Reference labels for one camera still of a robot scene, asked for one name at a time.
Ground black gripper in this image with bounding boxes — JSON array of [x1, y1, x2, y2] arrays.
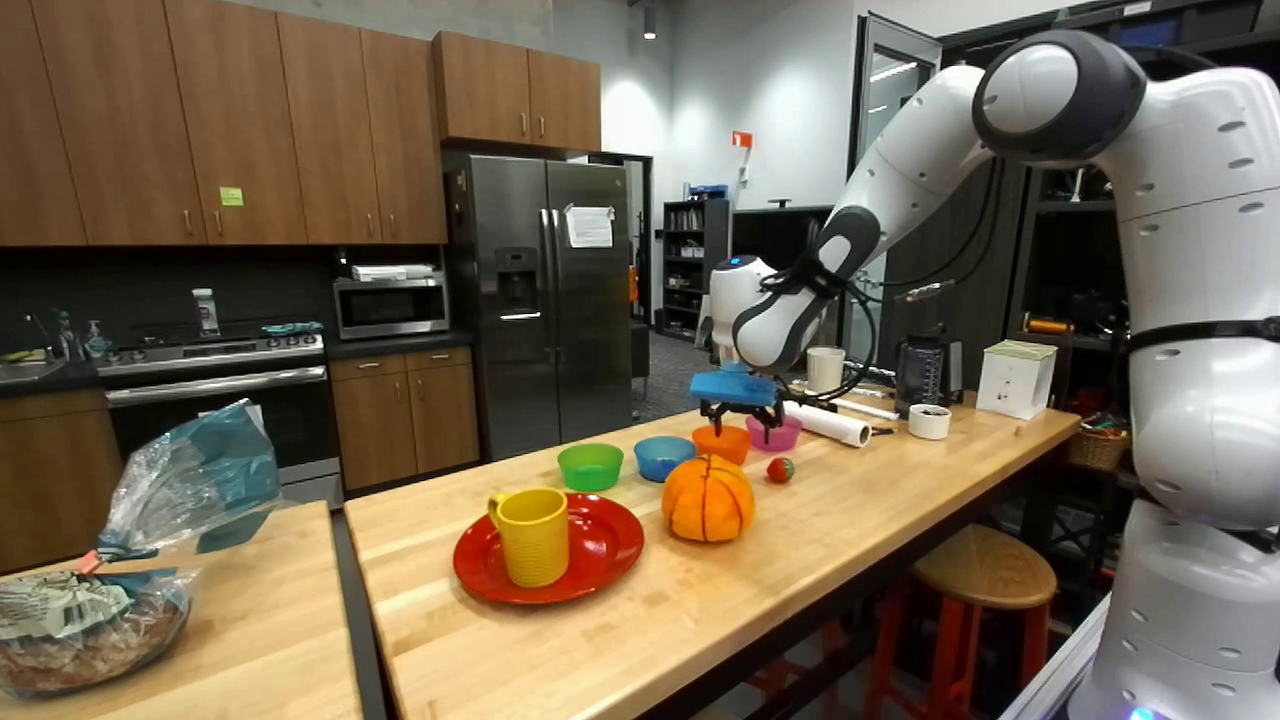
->
[[701, 394, 772, 441]]

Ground orange plastic bowl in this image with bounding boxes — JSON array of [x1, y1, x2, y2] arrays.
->
[[694, 422, 751, 462]]

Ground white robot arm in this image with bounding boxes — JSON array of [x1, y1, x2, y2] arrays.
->
[[731, 27, 1280, 720]]

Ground blue plastic bowl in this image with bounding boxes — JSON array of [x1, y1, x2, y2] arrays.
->
[[635, 434, 697, 482]]

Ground purple plastic bowl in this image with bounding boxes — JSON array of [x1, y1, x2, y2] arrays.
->
[[744, 415, 800, 452]]

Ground green plastic bowl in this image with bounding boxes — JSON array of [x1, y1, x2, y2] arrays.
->
[[555, 442, 624, 492]]

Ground orange toy pumpkin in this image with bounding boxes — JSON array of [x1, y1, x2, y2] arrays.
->
[[666, 454, 758, 545]]

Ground small red green ball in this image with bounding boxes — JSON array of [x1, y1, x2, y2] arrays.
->
[[768, 454, 796, 482]]

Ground white paper towel roll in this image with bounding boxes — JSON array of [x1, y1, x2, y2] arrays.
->
[[785, 399, 871, 447]]

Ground white cup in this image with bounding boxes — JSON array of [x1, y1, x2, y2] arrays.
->
[[810, 345, 846, 393]]

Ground red plate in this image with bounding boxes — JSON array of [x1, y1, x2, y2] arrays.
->
[[451, 494, 645, 609]]

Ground black television screen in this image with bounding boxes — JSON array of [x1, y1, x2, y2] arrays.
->
[[731, 204, 829, 267]]

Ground yellow mug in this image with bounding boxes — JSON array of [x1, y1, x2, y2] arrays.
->
[[490, 488, 568, 588]]

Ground white tape roll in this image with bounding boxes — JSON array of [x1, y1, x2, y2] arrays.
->
[[909, 405, 951, 441]]

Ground dark glass jar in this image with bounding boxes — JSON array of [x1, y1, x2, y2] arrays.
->
[[896, 336, 965, 405]]

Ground stainless steel refrigerator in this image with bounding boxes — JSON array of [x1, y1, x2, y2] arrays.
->
[[443, 151, 632, 454]]

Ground white cardboard box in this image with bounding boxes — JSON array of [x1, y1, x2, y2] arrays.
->
[[978, 340, 1056, 419]]

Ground lower wooden cabinet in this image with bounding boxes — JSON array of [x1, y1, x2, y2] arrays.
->
[[333, 349, 482, 492]]

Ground red wooden stool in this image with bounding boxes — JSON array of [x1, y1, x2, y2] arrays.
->
[[866, 523, 1056, 720]]

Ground silver microwave oven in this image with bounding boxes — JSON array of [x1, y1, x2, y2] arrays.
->
[[333, 262, 451, 340]]

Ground black shelving unit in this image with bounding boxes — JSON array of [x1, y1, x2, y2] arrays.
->
[[1008, 169, 1130, 415]]

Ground stainless steel stove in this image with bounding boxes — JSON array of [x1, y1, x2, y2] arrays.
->
[[97, 332, 339, 479]]

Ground upper wooden cabinets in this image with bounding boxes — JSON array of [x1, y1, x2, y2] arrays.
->
[[0, 0, 602, 249]]

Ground plastic bag of food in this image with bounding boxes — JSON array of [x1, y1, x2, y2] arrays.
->
[[0, 394, 285, 700]]

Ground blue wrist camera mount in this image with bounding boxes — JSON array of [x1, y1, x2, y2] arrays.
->
[[688, 362, 776, 409]]

